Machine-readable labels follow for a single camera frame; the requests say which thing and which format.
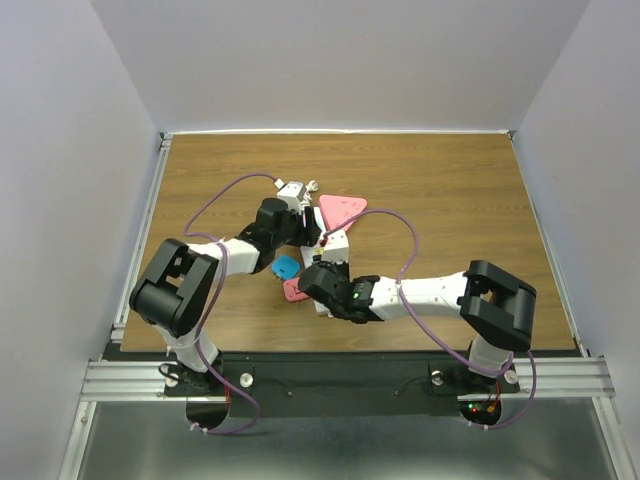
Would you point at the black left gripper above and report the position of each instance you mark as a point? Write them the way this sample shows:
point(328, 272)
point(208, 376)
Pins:
point(313, 232)

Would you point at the pink triangular power strip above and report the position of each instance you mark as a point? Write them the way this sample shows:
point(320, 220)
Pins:
point(336, 210)

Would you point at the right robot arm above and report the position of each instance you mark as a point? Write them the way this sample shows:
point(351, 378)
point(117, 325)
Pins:
point(498, 306)

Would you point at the pink square plug adapter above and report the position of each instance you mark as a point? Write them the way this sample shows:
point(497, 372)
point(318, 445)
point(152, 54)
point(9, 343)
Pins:
point(291, 291)

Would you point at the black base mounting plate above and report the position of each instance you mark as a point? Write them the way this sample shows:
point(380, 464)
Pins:
point(346, 384)

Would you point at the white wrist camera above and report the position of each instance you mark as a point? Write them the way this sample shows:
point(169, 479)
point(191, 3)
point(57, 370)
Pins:
point(333, 248)
point(296, 196)

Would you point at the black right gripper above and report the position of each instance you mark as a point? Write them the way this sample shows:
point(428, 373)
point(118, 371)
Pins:
point(333, 268)

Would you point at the white multicolour power strip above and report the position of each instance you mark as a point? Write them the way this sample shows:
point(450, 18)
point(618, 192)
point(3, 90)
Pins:
point(342, 270)

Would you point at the aluminium front rail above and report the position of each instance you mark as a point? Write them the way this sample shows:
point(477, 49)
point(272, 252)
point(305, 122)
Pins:
point(123, 381)

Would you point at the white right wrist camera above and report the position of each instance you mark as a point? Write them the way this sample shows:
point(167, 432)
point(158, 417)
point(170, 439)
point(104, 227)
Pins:
point(333, 248)

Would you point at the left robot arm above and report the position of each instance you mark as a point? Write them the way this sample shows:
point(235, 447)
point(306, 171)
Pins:
point(172, 291)

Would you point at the aluminium left side rail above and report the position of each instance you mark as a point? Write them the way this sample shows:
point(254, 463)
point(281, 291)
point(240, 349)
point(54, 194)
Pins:
point(120, 319)

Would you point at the blue square plug adapter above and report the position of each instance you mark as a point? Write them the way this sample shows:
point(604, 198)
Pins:
point(285, 267)

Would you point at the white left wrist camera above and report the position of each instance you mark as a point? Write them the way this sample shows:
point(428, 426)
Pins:
point(296, 196)

